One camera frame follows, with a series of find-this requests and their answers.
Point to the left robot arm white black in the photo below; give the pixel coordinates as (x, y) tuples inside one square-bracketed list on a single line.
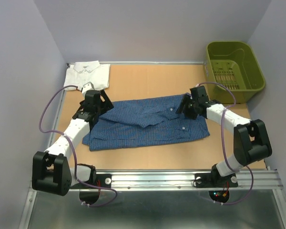
[(51, 172)]

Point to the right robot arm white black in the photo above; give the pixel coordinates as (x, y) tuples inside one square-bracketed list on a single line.
[(251, 141)]

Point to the folded white shirt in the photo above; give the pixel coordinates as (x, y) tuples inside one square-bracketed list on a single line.
[(80, 73)]

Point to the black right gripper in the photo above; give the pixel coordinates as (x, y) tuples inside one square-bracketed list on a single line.
[(186, 99)]

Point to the aluminium mounting rail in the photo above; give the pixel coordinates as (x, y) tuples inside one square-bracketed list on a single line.
[(158, 180)]

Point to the blue checkered long sleeve shirt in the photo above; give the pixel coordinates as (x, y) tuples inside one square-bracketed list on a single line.
[(145, 122)]

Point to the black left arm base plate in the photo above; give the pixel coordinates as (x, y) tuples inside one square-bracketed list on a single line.
[(99, 181)]

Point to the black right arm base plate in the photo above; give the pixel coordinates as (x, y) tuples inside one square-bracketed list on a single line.
[(209, 180)]

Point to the green plastic basket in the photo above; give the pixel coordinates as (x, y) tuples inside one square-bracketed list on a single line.
[(234, 72)]

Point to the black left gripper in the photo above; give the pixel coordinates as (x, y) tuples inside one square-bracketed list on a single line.
[(107, 105)]

